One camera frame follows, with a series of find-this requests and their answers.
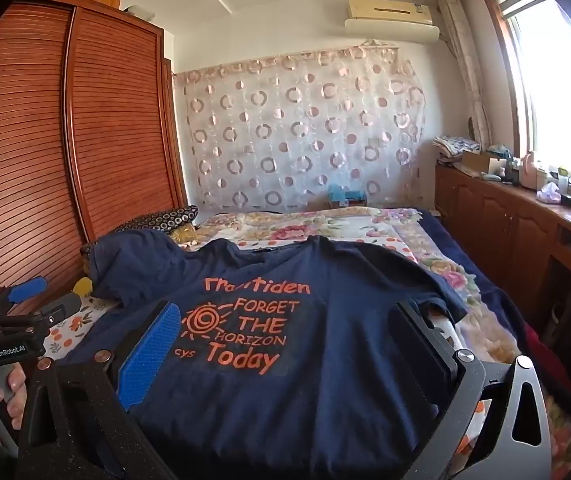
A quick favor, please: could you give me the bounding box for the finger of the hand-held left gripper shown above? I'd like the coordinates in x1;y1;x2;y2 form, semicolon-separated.
0;276;49;312
0;292;84;332

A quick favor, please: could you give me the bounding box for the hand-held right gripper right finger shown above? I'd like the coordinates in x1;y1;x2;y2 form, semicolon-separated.
389;301;552;480

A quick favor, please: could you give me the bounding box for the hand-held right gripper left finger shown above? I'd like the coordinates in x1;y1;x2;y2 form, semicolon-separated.
15;301;182;480

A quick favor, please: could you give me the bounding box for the navy printed t-shirt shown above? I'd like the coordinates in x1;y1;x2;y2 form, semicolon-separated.
58;232;469;480

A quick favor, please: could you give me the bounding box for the orange-fruit print bed sheet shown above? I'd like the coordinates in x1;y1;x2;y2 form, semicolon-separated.
42;295;122;362

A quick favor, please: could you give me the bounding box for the dark red cloth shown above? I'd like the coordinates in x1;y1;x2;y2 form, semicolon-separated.
520;322;571;397

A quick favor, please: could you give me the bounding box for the dark dotted folded cloth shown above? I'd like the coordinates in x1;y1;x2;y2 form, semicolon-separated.
112;205;200;234

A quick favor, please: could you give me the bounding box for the low wooden cabinet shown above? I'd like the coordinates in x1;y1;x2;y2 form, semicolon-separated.
434;162;571;332

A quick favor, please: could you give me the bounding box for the wooden slatted wardrobe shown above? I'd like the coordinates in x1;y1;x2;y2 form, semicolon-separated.
0;0;189;321

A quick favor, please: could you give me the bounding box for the blue tissue box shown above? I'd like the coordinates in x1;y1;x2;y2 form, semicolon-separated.
328;183;369;208

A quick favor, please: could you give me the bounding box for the floral blanket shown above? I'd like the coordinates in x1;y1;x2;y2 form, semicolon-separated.
180;207;571;477

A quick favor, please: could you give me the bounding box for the cardboard box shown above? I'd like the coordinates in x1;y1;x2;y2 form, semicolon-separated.
460;150;504;174

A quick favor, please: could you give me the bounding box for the tissue pack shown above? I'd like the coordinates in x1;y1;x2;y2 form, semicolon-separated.
537;182;562;205

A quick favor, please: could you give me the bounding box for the stack of folded cloths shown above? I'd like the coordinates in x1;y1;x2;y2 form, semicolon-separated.
433;135;481;164

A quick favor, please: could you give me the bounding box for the pink bottle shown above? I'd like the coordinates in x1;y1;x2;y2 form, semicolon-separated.
520;151;540;190

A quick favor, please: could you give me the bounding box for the sheer circle-print curtain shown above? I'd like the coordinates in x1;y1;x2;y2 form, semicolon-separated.
172;45;426;211

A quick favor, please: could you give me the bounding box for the white patterned window curtain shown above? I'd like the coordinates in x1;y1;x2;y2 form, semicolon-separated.
438;0;492;150

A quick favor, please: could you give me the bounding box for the wooden-framed window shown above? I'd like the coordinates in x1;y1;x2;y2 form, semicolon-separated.
483;0;571;192

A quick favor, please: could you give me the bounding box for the white wall air conditioner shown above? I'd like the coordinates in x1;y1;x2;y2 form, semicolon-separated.
344;0;440;43

